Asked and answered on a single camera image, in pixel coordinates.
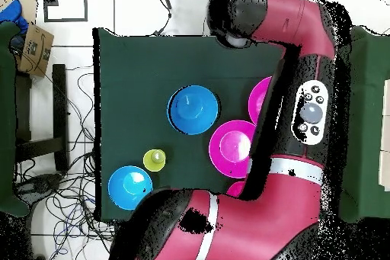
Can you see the large blue bowl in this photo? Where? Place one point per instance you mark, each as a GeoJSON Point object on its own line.
{"type": "Point", "coordinates": [192, 110]}
{"type": "Point", "coordinates": [128, 186]}

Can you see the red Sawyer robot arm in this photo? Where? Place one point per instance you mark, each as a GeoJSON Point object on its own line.
{"type": "Point", "coordinates": [259, 217]}

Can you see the large pink bowl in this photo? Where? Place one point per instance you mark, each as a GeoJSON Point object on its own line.
{"type": "Point", "coordinates": [231, 147]}
{"type": "Point", "coordinates": [259, 98]}

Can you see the yellow cup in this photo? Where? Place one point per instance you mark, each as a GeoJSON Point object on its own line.
{"type": "Point", "coordinates": [154, 160]}

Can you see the small crimson bowl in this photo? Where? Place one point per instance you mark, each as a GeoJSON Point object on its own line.
{"type": "Point", "coordinates": [236, 190]}

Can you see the dark green table cloth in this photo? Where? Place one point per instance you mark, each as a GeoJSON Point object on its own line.
{"type": "Point", "coordinates": [137, 68]}

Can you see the green covered side table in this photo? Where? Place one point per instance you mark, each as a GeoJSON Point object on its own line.
{"type": "Point", "coordinates": [7, 119]}
{"type": "Point", "coordinates": [365, 119]}

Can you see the printed cardboard box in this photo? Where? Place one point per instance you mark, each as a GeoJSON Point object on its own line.
{"type": "Point", "coordinates": [35, 55]}

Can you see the plain cardboard box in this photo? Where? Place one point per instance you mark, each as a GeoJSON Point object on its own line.
{"type": "Point", "coordinates": [30, 7]}

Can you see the blue cloth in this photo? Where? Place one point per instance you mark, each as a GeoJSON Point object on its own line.
{"type": "Point", "coordinates": [13, 13]}

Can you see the black bench frame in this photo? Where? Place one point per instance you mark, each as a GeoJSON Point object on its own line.
{"type": "Point", "coordinates": [59, 104]}

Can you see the black pedestal foot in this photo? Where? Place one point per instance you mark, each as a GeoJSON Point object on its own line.
{"type": "Point", "coordinates": [39, 185]}

